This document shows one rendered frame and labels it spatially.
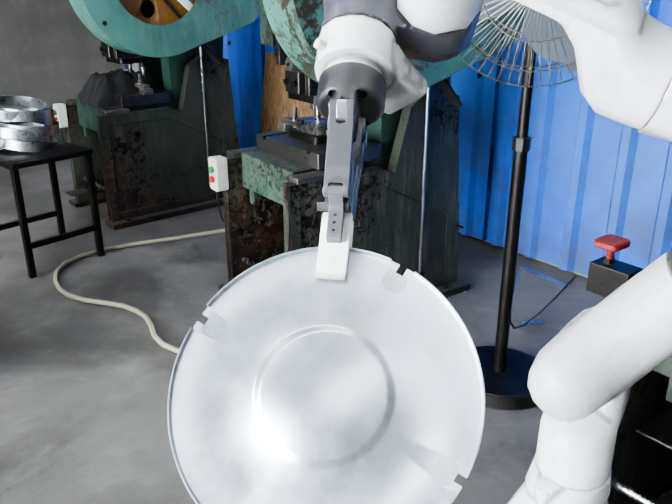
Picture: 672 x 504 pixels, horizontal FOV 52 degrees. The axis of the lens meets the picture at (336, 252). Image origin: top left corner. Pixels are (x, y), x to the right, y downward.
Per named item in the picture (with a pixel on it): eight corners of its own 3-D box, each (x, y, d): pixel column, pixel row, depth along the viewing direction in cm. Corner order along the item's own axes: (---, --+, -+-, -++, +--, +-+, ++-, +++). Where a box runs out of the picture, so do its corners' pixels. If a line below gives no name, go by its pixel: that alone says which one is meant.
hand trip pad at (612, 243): (611, 278, 151) (616, 246, 148) (586, 270, 156) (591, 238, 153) (628, 271, 155) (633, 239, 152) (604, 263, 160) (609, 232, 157)
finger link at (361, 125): (366, 123, 73) (365, 114, 72) (356, 214, 68) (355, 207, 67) (329, 122, 74) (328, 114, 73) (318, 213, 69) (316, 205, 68)
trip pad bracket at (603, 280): (616, 351, 155) (630, 270, 148) (578, 334, 162) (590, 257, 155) (631, 342, 158) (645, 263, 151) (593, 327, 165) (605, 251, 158)
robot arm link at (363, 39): (313, 13, 75) (307, 54, 73) (430, 14, 73) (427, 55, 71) (326, 84, 86) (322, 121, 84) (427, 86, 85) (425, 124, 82)
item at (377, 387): (377, 643, 55) (376, 645, 55) (108, 447, 64) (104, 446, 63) (540, 341, 63) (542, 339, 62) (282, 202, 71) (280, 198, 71)
